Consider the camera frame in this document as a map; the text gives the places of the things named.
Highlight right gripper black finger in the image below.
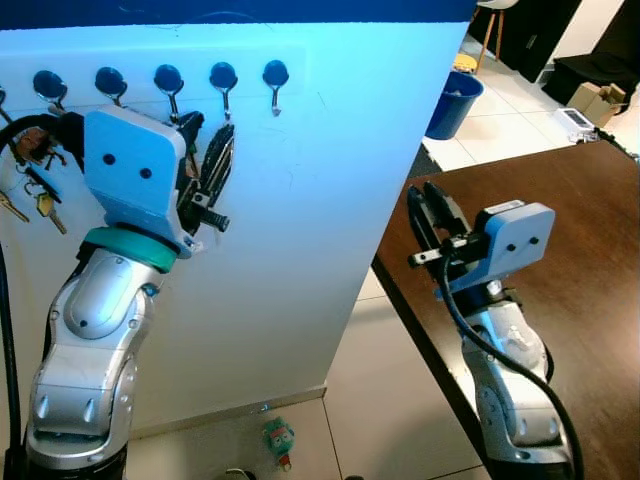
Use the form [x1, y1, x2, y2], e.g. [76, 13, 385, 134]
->
[408, 186, 437, 256]
[425, 182, 471, 239]

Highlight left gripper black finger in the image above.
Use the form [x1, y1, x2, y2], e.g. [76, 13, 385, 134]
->
[178, 111, 205, 196]
[202, 123, 237, 204]

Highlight dark floor mat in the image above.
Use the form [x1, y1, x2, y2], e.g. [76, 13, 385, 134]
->
[408, 143, 443, 181]

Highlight blue plastic bucket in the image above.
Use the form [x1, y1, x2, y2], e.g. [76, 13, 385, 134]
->
[425, 70, 486, 141]

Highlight dark brown wooden table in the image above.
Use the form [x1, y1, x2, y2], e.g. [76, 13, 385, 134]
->
[372, 140, 640, 480]

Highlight small open cardboard box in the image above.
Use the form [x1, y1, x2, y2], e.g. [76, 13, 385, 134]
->
[566, 82, 629, 127]

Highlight black low bench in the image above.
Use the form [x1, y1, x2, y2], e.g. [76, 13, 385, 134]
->
[550, 52, 640, 101]

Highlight white flat device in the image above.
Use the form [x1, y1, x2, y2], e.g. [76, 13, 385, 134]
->
[555, 105, 599, 143]

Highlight key bunch with brown fob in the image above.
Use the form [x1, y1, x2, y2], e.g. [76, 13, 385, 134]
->
[0, 128, 71, 237]

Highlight black cabinet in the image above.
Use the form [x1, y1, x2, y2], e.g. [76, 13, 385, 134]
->
[497, 0, 583, 83]

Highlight white stool wooden legs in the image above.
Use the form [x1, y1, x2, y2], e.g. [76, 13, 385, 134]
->
[472, 0, 523, 73]

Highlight small green toy figure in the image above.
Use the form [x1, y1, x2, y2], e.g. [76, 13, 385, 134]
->
[262, 416, 297, 471]

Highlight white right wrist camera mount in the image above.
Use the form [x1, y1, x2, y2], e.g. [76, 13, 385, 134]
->
[446, 200, 557, 297]

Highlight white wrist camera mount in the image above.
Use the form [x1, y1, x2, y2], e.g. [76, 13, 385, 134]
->
[446, 200, 557, 297]
[83, 106, 201, 253]

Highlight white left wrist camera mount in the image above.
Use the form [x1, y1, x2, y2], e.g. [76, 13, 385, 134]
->
[83, 106, 201, 253]

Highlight black cord bundle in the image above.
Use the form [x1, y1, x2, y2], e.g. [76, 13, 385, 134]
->
[596, 126, 640, 161]

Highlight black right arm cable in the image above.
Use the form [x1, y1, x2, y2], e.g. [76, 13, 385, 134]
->
[438, 258, 587, 480]

